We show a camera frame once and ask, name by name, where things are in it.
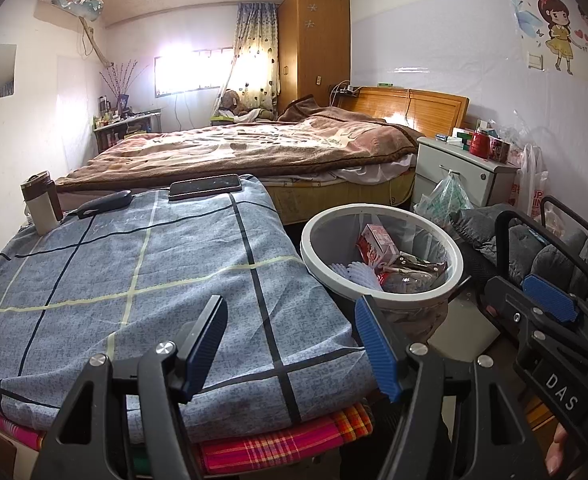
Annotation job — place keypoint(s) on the brown teddy bear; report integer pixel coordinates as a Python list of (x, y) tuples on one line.
[(231, 102)]

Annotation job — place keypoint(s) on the wrapped air conditioner pipe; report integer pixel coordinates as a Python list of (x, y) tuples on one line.
[(96, 42)]

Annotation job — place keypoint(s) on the red printed can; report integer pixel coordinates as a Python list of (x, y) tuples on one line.
[(498, 150)]

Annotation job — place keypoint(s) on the wooden wardrobe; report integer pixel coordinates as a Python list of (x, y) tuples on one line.
[(314, 45)]

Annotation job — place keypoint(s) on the green plastic bag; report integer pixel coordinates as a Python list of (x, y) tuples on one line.
[(443, 197)]

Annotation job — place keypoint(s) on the white wall switch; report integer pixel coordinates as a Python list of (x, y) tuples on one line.
[(534, 61)]

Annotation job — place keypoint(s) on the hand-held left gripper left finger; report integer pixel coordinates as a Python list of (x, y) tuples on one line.
[(206, 342)]

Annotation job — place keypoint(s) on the red white small box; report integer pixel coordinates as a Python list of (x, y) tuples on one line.
[(378, 245)]

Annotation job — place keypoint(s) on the cluttered shelf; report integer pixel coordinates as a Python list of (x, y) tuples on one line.
[(124, 130)]

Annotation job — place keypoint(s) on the brown chocolate wrapper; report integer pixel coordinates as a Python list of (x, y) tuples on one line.
[(423, 263)]

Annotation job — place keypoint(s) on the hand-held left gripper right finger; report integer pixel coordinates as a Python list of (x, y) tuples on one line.
[(376, 350)]

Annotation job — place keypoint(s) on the black smartphone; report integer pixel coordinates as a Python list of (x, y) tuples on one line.
[(204, 186)]

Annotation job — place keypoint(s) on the patterned curtain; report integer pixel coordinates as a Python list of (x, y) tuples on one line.
[(256, 50)]

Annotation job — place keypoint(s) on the white plastic bag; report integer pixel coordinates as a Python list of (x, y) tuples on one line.
[(531, 185)]

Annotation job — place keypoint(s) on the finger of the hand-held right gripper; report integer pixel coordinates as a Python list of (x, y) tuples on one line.
[(551, 297), (511, 307)]

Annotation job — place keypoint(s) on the red jar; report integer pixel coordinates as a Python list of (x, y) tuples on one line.
[(479, 145)]

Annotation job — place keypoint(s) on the white bubble wrap roll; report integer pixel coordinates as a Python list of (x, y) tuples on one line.
[(356, 275)]

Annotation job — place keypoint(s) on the dark glasses case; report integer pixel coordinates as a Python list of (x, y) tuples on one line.
[(101, 203)]

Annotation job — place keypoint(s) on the window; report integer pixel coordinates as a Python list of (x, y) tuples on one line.
[(189, 72)]

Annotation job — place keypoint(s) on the clear bottle with red label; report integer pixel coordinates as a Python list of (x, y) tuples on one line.
[(408, 281)]

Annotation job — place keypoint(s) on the white flat board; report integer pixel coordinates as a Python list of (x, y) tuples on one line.
[(468, 327)]

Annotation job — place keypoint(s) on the person's right hand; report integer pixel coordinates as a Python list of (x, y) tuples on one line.
[(556, 452)]

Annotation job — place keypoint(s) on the brown and white thermos mug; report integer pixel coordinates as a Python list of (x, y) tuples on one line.
[(41, 205)]

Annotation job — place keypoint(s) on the purple flower branches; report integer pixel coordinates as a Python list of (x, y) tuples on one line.
[(124, 80)]

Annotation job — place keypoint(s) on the white rimmed trash bin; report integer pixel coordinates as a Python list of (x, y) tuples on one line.
[(324, 265)]

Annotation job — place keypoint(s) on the wooden bed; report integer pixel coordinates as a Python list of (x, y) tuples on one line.
[(423, 107)]

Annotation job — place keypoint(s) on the white nightstand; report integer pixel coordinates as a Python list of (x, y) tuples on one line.
[(463, 175)]

